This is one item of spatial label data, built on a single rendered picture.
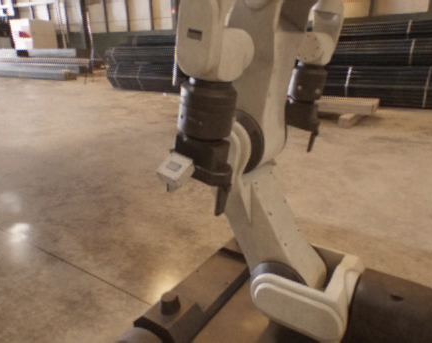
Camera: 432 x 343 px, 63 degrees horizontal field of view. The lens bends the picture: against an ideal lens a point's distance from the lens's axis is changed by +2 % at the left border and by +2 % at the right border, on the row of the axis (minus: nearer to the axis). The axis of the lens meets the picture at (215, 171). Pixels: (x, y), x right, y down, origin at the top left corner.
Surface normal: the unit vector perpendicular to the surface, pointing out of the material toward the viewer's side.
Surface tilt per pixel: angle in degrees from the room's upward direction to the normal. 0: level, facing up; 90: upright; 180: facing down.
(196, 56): 90
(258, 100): 90
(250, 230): 90
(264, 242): 90
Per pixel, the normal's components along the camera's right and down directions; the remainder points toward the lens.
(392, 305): -0.40, -0.50
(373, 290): -0.28, -0.67
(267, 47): -0.53, 0.65
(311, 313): -0.56, 0.29
